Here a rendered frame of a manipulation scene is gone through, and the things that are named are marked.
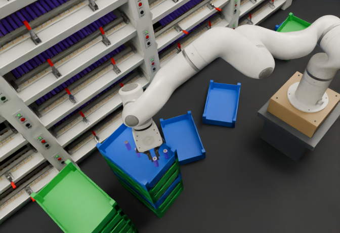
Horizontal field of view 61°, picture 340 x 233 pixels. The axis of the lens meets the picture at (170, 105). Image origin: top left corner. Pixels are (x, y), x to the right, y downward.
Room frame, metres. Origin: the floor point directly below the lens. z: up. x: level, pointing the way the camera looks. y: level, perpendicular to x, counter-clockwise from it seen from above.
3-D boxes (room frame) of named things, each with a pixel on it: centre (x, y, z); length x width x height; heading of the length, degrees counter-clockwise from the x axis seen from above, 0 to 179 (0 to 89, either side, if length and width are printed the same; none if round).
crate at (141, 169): (0.63, 0.18, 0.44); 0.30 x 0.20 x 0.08; 42
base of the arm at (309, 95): (0.79, -0.68, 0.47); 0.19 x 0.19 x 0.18
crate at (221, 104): (1.09, -0.33, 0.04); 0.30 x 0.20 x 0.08; 158
